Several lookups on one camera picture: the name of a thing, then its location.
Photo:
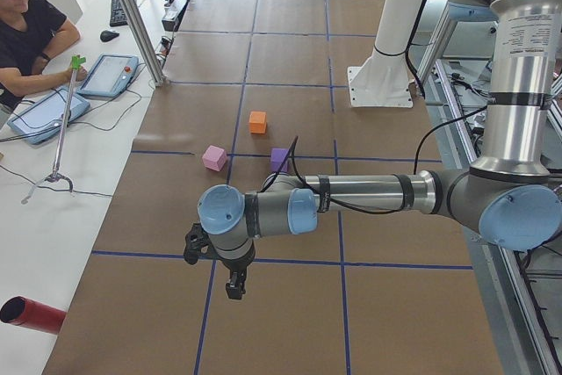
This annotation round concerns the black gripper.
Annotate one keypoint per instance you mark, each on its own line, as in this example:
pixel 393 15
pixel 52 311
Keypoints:
pixel 235 268

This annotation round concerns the orange foam cube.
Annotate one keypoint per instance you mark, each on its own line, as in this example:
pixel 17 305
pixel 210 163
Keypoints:
pixel 258 122

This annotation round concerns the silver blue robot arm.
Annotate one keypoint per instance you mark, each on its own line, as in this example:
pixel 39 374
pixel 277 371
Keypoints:
pixel 503 195

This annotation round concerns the pink foam cube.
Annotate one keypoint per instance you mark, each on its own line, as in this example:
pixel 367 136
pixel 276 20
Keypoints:
pixel 214 158

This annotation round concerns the purple foam cube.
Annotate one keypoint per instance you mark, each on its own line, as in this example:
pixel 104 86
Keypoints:
pixel 279 160

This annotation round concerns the red cylinder tube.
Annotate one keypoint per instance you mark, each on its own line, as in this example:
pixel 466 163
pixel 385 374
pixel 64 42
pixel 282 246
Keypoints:
pixel 28 313

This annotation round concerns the blue teach pendant tablet far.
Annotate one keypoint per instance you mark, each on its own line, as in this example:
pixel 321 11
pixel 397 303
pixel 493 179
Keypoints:
pixel 109 76

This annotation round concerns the blue teach pendant tablet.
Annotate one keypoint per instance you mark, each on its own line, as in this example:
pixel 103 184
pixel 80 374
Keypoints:
pixel 40 121
pixel 109 76

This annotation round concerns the blue teach pendant tablet near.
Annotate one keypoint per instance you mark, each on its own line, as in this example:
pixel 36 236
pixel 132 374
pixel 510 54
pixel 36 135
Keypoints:
pixel 40 121

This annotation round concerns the metal reacher grabber stick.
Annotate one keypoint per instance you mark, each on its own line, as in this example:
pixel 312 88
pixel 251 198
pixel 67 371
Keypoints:
pixel 55 176

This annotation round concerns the black computer mouse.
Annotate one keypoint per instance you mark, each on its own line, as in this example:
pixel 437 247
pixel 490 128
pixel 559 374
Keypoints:
pixel 108 35

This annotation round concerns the black keyboard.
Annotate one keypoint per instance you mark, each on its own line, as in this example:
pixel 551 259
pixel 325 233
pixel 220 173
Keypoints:
pixel 117 14

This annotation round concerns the person in black shirt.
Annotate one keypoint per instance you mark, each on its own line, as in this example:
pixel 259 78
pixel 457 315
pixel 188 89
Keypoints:
pixel 33 32

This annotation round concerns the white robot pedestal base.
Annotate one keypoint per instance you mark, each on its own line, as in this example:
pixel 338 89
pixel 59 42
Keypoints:
pixel 383 81

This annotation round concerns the aluminium frame post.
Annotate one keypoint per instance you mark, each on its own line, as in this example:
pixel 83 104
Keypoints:
pixel 143 42

